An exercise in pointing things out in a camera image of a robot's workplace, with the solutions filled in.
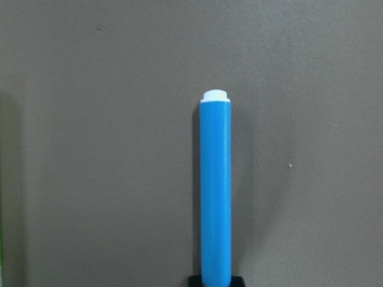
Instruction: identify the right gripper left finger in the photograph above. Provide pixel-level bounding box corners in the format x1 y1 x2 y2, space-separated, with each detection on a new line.
187 271 202 287

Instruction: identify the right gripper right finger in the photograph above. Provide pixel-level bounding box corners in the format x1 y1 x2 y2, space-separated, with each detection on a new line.
230 271 244 287

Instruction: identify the blue marker pen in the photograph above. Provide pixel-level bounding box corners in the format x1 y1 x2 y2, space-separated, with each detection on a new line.
199 89 232 286

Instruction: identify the green marker pen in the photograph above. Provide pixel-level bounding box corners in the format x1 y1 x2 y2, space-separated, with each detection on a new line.
1 94 8 286

